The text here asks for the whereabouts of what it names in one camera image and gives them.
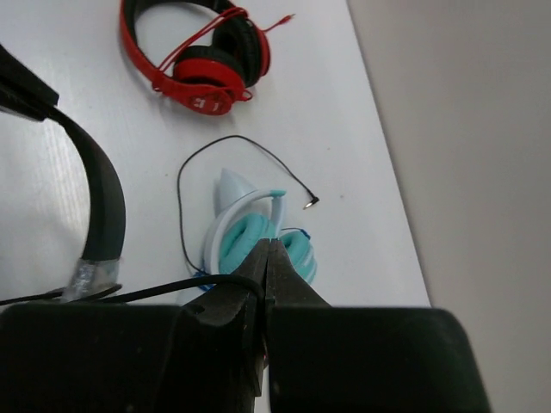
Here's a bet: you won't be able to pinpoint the red and black headphones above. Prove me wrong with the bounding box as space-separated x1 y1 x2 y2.
120 1 293 116

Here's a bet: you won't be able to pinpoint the teal and white headphones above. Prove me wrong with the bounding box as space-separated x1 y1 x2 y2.
195 169 318 284

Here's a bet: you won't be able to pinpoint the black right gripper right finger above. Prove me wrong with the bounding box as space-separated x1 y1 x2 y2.
264 241 330 412

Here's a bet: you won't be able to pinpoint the black taped headphones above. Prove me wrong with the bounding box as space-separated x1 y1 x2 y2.
1 48 247 305

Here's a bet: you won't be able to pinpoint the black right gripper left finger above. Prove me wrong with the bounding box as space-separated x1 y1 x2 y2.
180 238 270 413

